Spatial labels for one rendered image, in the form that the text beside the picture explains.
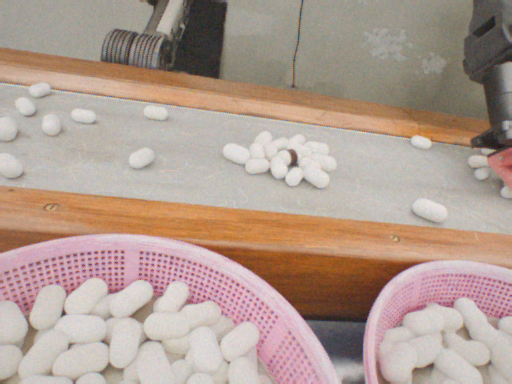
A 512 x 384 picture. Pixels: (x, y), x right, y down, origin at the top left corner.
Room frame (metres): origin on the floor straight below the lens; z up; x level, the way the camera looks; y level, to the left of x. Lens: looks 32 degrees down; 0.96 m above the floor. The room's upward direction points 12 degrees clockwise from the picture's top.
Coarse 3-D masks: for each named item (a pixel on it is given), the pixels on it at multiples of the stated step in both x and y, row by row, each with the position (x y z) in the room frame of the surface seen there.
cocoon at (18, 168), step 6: (0, 156) 0.28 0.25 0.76; (6, 156) 0.28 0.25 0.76; (12, 156) 0.29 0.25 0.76; (0, 162) 0.27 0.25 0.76; (6, 162) 0.27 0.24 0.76; (12, 162) 0.27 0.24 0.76; (18, 162) 0.28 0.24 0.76; (0, 168) 0.27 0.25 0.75; (6, 168) 0.27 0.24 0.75; (12, 168) 0.27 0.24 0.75; (18, 168) 0.27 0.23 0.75; (6, 174) 0.27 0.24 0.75; (12, 174) 0.27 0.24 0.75; (18, 174) 0.27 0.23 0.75
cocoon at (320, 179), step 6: (306, 168) 0.39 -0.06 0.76; (312, 168) 0.39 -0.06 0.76; (318, 168) 0.39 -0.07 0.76; (306, 174) 0.38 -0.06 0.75; (312, 174) 0.38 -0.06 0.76; (318, 174) 0.38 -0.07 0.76; (324, 174) 0.38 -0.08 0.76; (306, 180) 0.38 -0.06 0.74; (312, 180) 0.38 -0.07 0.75; (318, 180) 0.37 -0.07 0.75; (324, 180) 0.37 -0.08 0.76; (318, 186) 0.37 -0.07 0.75; (324, 186) 0.37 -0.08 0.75
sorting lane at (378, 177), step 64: (64, 128) 0.40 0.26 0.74; (128, 128) 0.43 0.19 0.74; (192, 128) 0.48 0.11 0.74; (256, 128) 0.53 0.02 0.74; (320, 128) 0.59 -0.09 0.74; (128, 192) 0.29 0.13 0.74; (192, 192) 0.31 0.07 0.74; (256, 192) 0.34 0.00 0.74; (320, 192) 0.37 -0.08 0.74; (384, 192) 0.40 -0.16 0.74; (448, 192) 0.44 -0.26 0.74
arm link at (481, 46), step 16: (480, 0) 0.70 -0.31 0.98; (496, 0) 0.66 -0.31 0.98; (480, 16) 0.67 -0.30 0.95; (496, 16) 0.63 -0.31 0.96; (480, 32) 0.65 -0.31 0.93; (496, 32) 0.60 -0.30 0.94; (464, 48) 0.64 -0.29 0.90; (480, 48) 0.61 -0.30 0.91; (496, 48) 0.59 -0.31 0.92; (480, 64) 0.61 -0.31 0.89
